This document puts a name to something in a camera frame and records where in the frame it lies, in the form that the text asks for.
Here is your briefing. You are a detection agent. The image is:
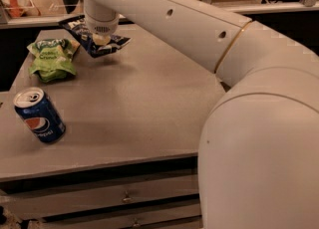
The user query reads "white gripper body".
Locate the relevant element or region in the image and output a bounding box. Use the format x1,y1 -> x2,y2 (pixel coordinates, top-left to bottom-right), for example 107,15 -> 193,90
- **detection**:
83,0 -> 120,36

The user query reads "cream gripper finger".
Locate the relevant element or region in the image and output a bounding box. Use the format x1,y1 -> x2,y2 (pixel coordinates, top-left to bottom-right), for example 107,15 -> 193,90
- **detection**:
93,34 -> 111,46

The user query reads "blue kettle chip bag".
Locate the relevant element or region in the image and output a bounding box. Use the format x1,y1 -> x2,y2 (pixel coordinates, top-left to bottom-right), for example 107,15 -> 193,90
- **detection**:
59,15 -> 131,58

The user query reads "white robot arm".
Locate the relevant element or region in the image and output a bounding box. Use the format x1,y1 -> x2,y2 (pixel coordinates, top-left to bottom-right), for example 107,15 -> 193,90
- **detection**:
85,0 -> 319,229

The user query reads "green rice chip bag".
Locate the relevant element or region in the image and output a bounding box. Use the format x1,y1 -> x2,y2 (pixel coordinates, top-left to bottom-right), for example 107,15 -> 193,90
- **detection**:
27,38 -> 80,83

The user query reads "orange white bag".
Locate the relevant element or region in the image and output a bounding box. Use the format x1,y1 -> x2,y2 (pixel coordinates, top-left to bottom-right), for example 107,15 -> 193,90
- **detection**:
1,0 -> 34,18

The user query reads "grey drawer cabinet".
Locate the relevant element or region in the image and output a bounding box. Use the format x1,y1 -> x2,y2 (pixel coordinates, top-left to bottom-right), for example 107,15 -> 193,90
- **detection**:
0,25 -> 224,229

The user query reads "blue pepsi can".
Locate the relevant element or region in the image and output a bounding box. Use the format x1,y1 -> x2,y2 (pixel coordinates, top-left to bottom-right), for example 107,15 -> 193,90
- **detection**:
13,87 -> 66,143

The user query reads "top drawer with knob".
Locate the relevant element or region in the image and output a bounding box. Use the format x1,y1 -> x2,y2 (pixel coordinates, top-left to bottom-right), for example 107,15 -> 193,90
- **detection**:
1,174 -> 198,220

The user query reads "drawer with knob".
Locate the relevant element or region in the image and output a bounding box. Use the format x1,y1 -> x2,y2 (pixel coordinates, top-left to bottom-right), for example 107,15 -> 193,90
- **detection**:
1,174 -> 198,220
41,203 -> 201,229

